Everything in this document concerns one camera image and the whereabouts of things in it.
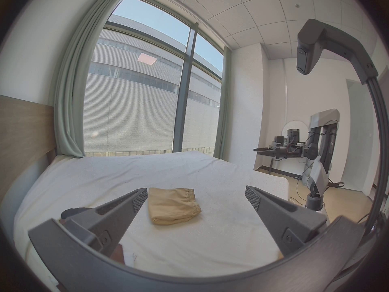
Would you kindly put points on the window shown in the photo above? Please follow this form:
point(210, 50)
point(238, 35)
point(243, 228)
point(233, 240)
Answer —
point(136, 108)

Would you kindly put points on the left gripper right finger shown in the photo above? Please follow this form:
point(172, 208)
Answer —
point(275, 214)

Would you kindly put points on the tan shorts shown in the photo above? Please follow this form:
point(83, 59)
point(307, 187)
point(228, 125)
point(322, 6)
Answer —
point(173, 205)

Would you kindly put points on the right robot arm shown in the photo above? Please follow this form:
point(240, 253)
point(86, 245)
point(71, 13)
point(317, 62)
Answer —
point(325, 116)

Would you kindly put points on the bed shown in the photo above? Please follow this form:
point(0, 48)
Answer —
point(152, 172)

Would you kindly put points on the black garment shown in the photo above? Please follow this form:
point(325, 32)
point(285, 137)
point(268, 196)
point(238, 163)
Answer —
point(71, 213)

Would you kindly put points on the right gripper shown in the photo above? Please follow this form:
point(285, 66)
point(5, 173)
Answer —
point(281, 151)

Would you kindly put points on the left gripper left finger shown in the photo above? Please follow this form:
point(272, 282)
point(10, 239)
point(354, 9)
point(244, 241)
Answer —
point(117, 213)

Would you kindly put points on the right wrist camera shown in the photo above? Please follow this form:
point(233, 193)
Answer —
point(279, 141)

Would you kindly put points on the grey small table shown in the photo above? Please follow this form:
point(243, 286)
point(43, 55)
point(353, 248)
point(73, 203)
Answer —
point(270, 166)

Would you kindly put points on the brown shorts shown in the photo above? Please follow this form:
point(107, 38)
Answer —
point(118, 254)

